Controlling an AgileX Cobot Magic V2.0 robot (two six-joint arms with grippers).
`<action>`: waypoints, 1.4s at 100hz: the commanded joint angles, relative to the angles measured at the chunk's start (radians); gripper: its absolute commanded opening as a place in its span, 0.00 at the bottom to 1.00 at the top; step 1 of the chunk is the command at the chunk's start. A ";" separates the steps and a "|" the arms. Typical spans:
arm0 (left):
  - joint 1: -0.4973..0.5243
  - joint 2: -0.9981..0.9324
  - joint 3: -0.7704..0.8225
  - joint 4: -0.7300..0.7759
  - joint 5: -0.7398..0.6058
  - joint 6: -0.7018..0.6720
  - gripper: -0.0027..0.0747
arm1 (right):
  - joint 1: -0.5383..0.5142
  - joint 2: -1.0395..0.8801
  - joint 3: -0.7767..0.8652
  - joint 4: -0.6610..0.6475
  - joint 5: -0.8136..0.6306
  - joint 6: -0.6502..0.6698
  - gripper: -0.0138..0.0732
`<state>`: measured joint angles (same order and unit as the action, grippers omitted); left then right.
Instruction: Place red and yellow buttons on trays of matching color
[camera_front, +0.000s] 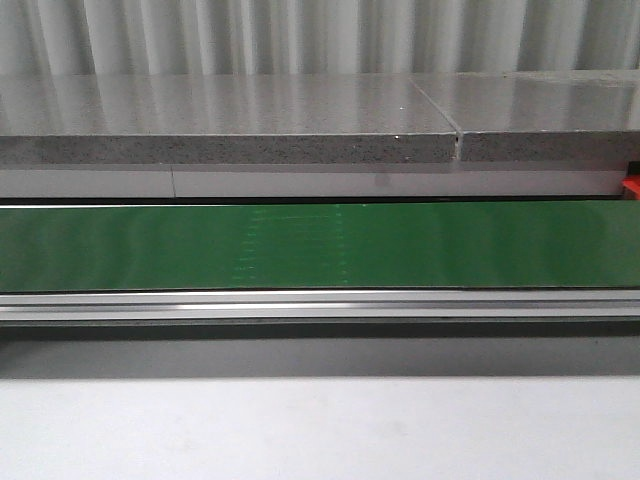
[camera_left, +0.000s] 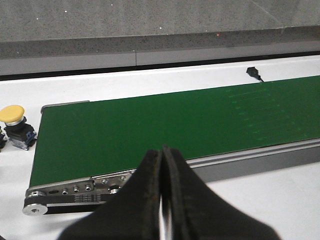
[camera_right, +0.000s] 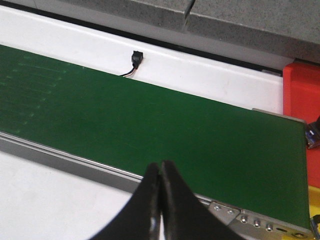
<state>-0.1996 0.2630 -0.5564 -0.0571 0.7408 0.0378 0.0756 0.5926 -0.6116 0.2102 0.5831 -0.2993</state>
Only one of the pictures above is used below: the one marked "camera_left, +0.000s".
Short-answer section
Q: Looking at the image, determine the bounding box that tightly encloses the black cable plug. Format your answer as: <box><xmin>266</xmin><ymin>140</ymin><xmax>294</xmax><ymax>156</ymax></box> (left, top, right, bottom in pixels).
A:
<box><xmin>246</xmin><ymin>66</ymin><xmax>264</xmax><ymax>83</ymax></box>

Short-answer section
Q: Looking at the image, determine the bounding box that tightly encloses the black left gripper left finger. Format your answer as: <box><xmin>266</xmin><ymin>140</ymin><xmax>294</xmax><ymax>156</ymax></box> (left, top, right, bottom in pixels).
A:
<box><xmin>58</xmin><ymin>150</ymin><xmax>160</xmax><ymax>240</ymax></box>

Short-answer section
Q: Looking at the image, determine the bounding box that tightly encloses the yellow mushroom push button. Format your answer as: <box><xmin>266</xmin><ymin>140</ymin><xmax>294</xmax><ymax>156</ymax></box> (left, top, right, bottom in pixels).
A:
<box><xmin>0</xmin><ymin>105</ymin><xmax>37</xmax><ymax>151</ymax></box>

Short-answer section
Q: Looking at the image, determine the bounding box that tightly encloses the black timing drive belt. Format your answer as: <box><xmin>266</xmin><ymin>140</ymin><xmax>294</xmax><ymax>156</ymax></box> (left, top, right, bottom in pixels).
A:
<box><xmin>22</xmin><ymin>194</ymin><xmax>113</xmax><ymax>217</ymax></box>

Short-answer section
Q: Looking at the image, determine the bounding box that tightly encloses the black push button switch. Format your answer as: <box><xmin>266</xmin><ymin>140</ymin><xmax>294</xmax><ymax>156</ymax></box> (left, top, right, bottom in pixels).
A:
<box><xmin>0</xmin><ymin>127</ymin><xmax>6</xmax><ymax>150</ymax></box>

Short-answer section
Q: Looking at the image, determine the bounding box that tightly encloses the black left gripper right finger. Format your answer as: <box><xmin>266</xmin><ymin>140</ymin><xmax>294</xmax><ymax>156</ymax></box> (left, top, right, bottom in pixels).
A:
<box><xmin>161</xmin><ymin>145</ymin><xmax>280</xmax><ymax>240</ymax></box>

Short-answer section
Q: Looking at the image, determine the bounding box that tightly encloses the grey stone counter slab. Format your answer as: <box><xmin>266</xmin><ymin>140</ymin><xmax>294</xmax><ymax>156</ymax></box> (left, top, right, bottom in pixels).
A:
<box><xmin>0</xmin><ymin>0</ymin><xmax>320</xmax><ymax>59</ymax></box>

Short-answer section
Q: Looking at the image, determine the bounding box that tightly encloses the green conveyor belt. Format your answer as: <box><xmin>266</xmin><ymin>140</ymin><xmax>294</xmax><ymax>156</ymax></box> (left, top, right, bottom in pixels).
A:
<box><xmin>29</xmin><ymin>76</ymin><xmax>320</xmax><ymax>187</ymax></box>

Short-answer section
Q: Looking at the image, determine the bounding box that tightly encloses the aluminium conveyor side rail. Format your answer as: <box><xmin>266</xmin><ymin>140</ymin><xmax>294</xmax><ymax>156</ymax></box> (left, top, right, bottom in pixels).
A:
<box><xmin>25</xmin><ymin>139</ymin><xmax>320</xmax><ymax>199</ymax></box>

